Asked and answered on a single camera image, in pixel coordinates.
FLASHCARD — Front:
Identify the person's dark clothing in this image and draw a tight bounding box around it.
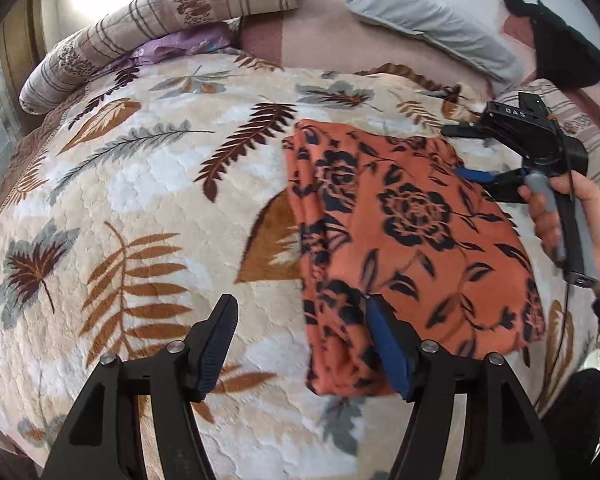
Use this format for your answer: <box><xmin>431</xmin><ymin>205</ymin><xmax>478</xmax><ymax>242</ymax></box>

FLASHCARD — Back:
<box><xmin>542</xmin><ymin>367</ymin><xmax>600</xmax><ymax>466</ymax></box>

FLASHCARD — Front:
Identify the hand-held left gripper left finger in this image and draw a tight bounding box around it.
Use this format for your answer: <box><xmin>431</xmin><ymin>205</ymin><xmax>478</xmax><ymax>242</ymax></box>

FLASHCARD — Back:
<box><xmin>40</xmin><ymin>294</ymin><xmax>239</xmax><ymax>480</ymax></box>

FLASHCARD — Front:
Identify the leaf print blanket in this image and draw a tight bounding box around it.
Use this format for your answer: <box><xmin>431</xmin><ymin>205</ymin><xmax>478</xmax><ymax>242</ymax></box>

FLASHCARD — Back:
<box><xmin>0</xmin><ymin>50</ymin><xmax>600</xmax><ymax>480</ymax></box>

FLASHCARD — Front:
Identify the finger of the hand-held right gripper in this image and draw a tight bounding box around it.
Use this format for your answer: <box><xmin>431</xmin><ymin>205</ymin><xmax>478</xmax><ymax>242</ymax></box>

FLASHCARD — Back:
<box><xmin>440</xmin><ymin>121</ymin><xmax>488</xmax><ymax>140</ymax></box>
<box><xmin>454</xmin><ymin>166</ymin><xmax>531</xmax><ymax>205</ymax></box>

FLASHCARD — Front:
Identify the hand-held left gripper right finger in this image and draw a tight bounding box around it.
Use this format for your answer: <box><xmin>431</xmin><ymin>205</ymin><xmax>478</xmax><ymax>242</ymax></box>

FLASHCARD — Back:
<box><xmin>365</xmin><ymin>296</ymin><xmax>561</xmax><ymax>480</ymax></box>

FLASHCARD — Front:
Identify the grey pillow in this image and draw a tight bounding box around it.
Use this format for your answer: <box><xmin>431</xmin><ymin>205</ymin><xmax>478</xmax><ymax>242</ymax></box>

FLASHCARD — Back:
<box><xmin>327</xmin><ymin>0</ymin><xmax>526</xmax><ymax>96</ymax></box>

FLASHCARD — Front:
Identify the black cloth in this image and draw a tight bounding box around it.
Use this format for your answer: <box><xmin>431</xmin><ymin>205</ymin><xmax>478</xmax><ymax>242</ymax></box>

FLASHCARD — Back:
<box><xmin>502</xmin><ymin>0</ymin><xmax>600</xmax><ymax>92</ymax></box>

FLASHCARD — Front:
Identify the orange floral cloth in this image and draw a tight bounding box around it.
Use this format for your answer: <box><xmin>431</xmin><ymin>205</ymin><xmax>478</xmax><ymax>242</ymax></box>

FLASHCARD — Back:
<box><xmin>281</xmin><ymin>119</ymin><xmax>547</xmax><ymax>397</ymax></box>

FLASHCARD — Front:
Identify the black cable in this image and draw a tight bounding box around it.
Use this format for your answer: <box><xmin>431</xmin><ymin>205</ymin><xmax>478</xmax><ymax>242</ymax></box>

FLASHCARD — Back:
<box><xmin>532</xmin><ymin>170</ymin><xmax>578</xmax><ymax>406</ymax></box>

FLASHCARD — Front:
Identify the purple cloth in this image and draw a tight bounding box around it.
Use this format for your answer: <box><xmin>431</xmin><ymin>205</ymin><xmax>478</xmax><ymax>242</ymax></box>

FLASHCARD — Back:
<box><xmin>130</xmin><ymin>25</ymin><xmax>236</xmax><ymax>66</ymax></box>

